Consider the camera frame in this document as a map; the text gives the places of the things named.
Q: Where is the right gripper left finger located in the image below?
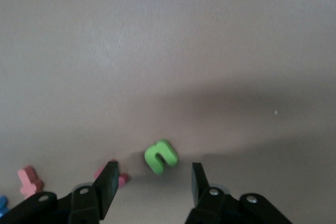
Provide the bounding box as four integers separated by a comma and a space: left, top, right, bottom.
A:
0, 161, 119, 224

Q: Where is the green letter n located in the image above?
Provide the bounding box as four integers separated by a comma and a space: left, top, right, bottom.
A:
144, 138, 179, 175

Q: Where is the blue letter x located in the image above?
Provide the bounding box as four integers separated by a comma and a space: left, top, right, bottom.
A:
0, 195, 9, 216

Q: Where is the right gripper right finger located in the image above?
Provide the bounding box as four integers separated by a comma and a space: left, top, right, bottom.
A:
185, 162, 293, 224

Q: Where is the salmon letter f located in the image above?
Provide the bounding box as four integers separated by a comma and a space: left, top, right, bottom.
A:
17, 165, 44, 200

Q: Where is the red letter z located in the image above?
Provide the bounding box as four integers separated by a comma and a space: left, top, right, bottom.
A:
94, 159, 130, 189

